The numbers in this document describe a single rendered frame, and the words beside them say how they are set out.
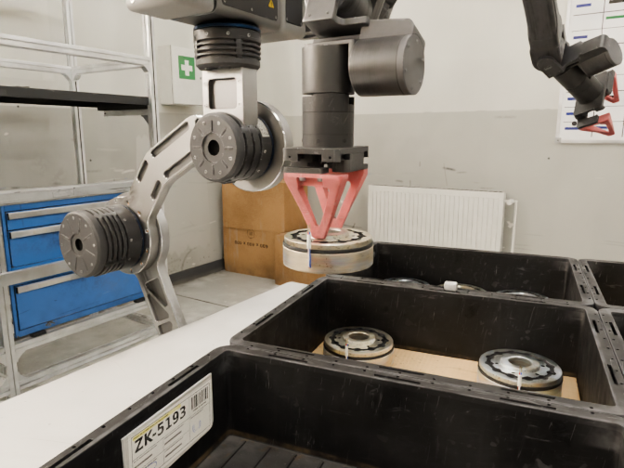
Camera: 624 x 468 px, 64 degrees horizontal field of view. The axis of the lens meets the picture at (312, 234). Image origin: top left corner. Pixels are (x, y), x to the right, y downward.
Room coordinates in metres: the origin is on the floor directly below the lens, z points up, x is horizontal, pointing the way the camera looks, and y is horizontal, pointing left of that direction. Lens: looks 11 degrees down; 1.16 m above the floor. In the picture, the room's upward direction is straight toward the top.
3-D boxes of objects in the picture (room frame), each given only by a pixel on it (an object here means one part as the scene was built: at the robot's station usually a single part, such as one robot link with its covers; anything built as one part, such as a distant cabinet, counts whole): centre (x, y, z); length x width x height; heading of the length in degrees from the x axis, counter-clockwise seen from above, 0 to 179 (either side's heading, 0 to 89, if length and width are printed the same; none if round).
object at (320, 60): (0.56, -0.02, 1.22); 0.07 x 0.06 x 0.07; 57
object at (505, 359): (0.62, -0.27, 0.86); 0.05 x 0.05 x 0.01
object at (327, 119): (0.57, -0.02, 1.16); 0.10 x 0.07 x 0.07; 157
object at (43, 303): (2.29, 1.05, 0.60); 0.72 x 0.03 x 0.56; 147
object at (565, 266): (0.87, -0.26, 0.87); 0.40 x 0.30 x 0.11; 67
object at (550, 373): (0.62, -0.27, 0.86); 0.10 x 0.10 x 0.01
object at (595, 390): (0.59, -0.14, 0.87); 0.40 x 0.30 x 0.11; 67
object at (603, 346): (0.59, -0.14, 0.92); 0.40 x 0.30 x 0.02; 67
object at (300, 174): (0.56, -0.01, 1.09); 0.07 x 0.07 x 0.09; 66
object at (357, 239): (0.57, -0.02, 1.04); 0.10 x 0.10 x 0.01
